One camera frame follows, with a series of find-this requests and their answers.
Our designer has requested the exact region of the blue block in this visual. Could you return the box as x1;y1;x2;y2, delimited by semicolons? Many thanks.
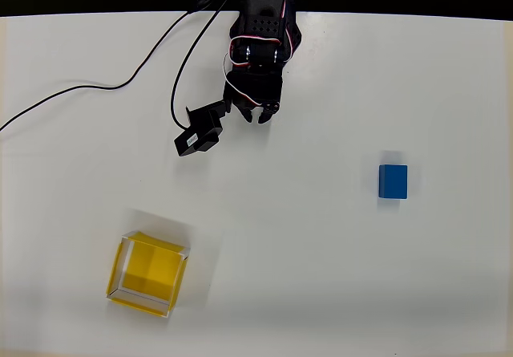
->
378;164;409;201

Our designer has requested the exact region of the yellow open box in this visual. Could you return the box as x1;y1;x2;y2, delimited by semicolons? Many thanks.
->
105;230;191;318

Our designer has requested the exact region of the white and red servo wire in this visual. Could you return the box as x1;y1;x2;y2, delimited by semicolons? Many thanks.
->
222;0;300;108

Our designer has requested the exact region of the black camera on gripper mount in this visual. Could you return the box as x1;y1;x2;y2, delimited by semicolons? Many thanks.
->
173;99;232;158

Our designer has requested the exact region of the black camera cable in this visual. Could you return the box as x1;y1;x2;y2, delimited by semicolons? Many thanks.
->
0;0;241;133

